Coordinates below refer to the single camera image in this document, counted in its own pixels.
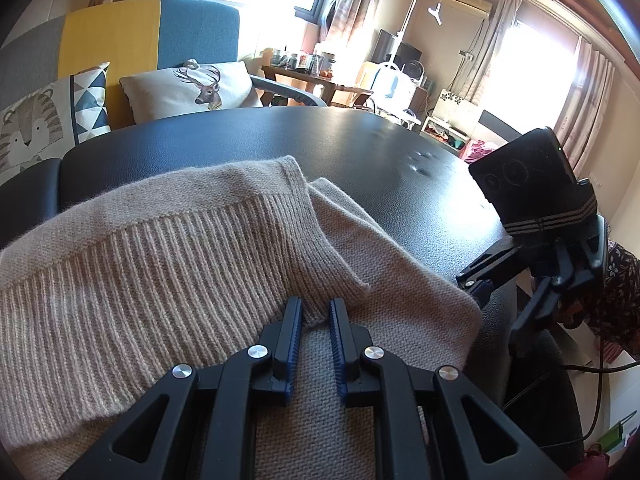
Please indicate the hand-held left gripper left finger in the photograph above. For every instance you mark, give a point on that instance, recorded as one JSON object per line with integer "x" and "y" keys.
{"x": 294, "y": 370}

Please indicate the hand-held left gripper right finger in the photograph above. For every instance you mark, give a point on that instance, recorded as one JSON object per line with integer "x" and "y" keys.
{"x": 339, "y": 370}

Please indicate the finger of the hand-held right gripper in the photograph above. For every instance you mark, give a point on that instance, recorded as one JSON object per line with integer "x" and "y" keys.
{"x": 542, "y": 310}
{"x": 495, "y": 265}

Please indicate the beige knit sweater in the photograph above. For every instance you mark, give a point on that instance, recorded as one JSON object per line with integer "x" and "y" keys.
{"x": 175, "y": 260}

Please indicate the pink red cloth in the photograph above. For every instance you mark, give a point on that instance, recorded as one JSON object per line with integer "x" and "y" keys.
{"x": 480, "y": 150}

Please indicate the person's floral trousers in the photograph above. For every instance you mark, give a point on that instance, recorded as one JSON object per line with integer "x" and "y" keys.
{"x": 620, "y": 285}

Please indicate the sheer beige curtain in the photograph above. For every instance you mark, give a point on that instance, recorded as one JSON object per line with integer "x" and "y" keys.
{"x": 590, "y": 100}
{"x": 500, "y": 50}

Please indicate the white low shelf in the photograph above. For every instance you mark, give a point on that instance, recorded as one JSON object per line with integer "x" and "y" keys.
{"x": 440, "y": 135}

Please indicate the white patterned box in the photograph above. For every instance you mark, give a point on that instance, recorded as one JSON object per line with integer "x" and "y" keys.
{"x": 455, "y": 105}

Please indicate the curtained window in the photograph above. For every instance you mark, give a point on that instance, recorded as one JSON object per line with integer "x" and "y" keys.
{"x": 540, "y": 70}

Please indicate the small black fan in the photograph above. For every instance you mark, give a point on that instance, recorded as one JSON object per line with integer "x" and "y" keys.
{"x": 414, "y": 70}

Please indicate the white plastic appliance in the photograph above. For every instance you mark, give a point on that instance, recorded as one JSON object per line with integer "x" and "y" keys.
{"x": 392, "y": 85}

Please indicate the air conditioner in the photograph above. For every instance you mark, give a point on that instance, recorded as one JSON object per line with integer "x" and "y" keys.
{"x": 460, "y": 0}

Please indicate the black monitor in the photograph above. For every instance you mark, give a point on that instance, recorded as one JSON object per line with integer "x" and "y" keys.
{"x": 387, "y": 45}

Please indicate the white pole stand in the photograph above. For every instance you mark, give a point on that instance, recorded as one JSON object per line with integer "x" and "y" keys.
{"x": 411, "y": 20}

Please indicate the wooden side table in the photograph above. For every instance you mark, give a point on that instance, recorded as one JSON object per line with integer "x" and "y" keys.
{"x": 310, "y": 74}

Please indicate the row of glass jars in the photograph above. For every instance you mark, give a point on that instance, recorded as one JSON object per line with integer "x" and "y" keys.
{"x": 300, "y": 60}

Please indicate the deer print cushion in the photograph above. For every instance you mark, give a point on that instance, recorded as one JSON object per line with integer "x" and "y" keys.
{"x": 165, "y": 95}

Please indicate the tiger print cushion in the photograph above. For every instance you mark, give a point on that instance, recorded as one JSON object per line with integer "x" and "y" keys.
{"x": 35, "y": 125}

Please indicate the grey yellow blue sofa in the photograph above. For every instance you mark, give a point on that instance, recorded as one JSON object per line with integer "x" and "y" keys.
{"x": 110, "y": 35}

